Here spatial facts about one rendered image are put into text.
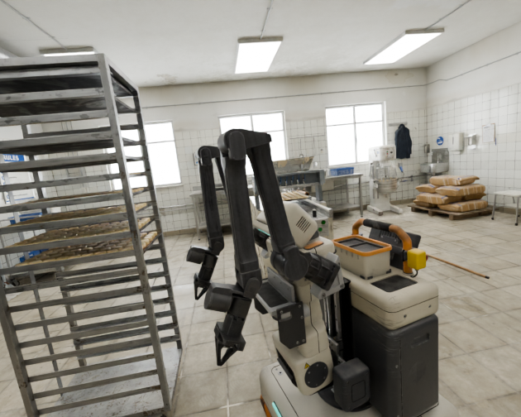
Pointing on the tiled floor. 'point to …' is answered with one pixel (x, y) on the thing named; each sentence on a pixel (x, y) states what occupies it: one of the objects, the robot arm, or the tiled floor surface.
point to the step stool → (517, 202)
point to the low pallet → (451, 212)
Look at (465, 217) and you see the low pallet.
